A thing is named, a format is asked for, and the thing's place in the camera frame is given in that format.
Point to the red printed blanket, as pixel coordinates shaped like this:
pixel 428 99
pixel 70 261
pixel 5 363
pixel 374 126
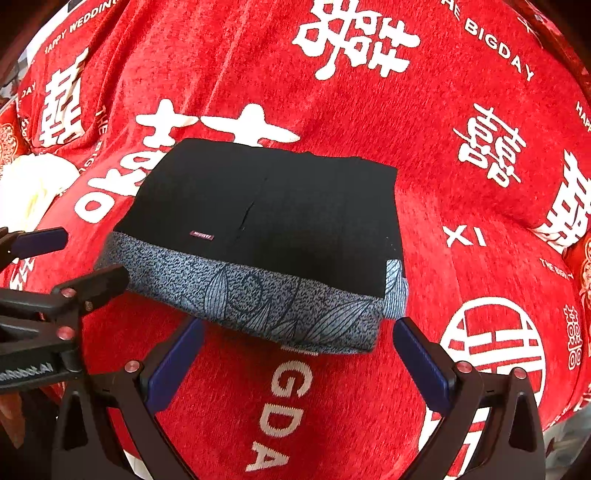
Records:
pixel 369 138

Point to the black pants with grey waistband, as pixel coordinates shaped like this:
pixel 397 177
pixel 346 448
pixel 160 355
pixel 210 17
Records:
pixel 272 240

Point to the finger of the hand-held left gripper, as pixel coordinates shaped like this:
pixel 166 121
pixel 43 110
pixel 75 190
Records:
pixel 94 284
pixel 39 242

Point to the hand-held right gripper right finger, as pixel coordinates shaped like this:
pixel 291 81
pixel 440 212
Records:
pixel 421 364

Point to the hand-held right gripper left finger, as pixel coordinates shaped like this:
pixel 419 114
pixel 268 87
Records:
pixel 175 364

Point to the white cloth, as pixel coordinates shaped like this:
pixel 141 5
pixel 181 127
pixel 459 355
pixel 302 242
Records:
pixel 32 189

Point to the red patterned cushion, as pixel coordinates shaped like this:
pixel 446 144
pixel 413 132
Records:
pixel 10 134
pixel 582 272

